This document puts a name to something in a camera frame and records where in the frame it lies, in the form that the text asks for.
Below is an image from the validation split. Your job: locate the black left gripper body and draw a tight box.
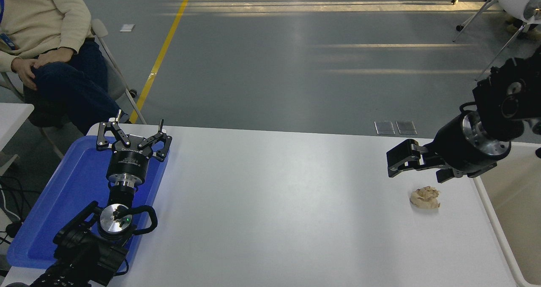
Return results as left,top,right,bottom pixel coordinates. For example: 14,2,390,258
106,134,153,178

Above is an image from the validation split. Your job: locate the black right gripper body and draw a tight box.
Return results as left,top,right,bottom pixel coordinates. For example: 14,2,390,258
430,114,498,178

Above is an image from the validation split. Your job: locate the person's left hand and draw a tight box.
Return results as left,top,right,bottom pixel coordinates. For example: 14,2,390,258
34,48,77,70

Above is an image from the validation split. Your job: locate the person's right hand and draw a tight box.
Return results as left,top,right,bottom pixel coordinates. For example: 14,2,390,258
11,57,43,90

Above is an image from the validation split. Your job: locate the crumpled tan paper ball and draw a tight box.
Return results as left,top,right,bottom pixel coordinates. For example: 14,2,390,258
409,186,441,210

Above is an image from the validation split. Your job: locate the grey folding chair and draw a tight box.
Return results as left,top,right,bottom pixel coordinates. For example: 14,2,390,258
0,18,148,160

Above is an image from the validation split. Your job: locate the blue plastic tray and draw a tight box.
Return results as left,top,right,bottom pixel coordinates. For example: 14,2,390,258
6,135,169,275

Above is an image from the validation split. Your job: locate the large pale bin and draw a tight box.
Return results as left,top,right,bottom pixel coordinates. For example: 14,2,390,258
470,142,541,287

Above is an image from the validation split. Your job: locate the small white side table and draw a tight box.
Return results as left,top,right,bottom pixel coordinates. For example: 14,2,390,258
0,103,34,175

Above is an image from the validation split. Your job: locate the person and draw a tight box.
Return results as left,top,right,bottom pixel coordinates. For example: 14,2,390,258
0,0,123,136

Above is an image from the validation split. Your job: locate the black floor cable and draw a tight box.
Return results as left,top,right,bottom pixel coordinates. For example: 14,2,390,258
0,175,26,220

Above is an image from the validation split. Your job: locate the blue lanyard badge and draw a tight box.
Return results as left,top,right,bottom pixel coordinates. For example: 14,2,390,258
0,2,16,51

